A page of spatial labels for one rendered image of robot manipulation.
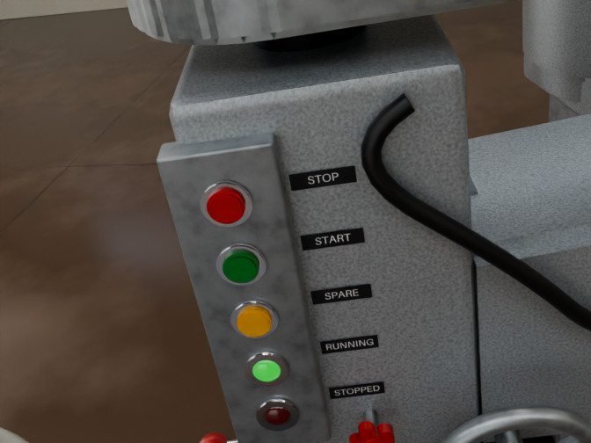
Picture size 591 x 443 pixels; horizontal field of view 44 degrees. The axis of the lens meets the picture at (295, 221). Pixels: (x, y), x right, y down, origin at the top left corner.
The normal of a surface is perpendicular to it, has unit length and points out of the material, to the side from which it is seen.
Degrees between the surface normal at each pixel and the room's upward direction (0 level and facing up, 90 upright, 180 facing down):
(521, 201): 4
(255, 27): 90
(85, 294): 0
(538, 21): 90
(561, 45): 90
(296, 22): 90
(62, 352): 0
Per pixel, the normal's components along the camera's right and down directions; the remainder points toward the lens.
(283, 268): 0.00, 0.52
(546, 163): -0.23, -0.83
